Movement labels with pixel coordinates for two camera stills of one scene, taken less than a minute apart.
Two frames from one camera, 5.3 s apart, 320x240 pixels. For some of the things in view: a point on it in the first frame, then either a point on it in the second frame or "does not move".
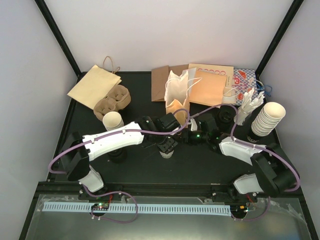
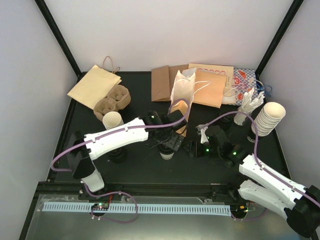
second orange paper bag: (207, 88) does not move
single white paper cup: (166, 155) does not move
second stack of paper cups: (269, 116) does not move
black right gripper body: (193, 140) -> (213, 152)
